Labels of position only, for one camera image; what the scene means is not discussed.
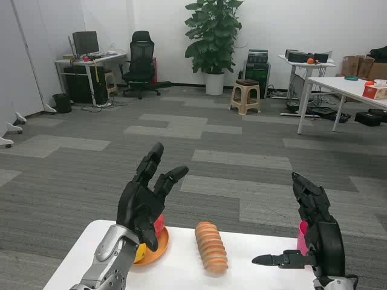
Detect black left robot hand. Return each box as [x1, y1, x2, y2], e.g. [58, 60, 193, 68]
[116, 142, 189, 252]

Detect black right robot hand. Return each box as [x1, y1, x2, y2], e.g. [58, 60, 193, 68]
[252, 172, 346, 277]

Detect long ridged bread loaf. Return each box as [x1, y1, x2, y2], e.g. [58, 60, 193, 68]
[194, 221, 229, 276]

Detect pink plastic cup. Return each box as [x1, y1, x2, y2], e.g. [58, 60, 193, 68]
[297, 221, 309, 257]

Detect red apple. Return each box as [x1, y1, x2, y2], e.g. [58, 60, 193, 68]
[153, 213, 166, 237]

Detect orange plate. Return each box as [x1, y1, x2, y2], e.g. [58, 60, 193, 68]
[132, 226, 170, 266]

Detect black waste bin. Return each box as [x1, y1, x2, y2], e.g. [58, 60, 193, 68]
[52, 92, 73, 114]

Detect small beige stool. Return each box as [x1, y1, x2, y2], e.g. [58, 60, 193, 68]
[104, 69, 118, 95]

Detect black cabinet under desk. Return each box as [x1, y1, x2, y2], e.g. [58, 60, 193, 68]
[63, 65, 107, 104]

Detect black carrying case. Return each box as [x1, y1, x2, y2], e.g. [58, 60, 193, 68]
[354, 108, 387, 127]

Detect black office chair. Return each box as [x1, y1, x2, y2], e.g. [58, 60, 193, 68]
[121, 30, 161, 100]

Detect white desk with monitor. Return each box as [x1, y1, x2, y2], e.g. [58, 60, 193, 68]
[54, 51, 128, 106]

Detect beige plastic stool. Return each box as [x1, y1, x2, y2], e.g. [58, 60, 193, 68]
[229, 79, 262, 115]

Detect red tissue box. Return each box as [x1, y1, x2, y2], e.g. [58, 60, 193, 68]
[362, 84, 387, 100]

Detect long white table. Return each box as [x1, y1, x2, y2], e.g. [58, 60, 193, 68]
[298, 76, 387, 135]

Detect black computer monitor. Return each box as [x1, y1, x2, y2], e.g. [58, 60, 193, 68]
[71, 31, 100, 58]

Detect black computer tower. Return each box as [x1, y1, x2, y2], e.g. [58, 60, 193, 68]
[244, 50, 272, 99]

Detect brown cardboard boxes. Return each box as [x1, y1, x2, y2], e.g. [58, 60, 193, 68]
[341, 54, 387, 81]

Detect large green leafy plant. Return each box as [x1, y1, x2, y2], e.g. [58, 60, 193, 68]
[184, 0, 244, 75]

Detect white room divider panel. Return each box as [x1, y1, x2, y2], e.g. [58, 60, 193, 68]
[0, 0, 57, 149]

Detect black equipment boxes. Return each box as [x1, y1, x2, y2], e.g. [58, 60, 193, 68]
[285, 50, 329, 63]

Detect black backpack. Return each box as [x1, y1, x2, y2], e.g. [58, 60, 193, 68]
[369, 45, 387, 63]

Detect black bag with cables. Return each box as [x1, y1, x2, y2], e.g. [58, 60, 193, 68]
[311, 106, 351, 124]

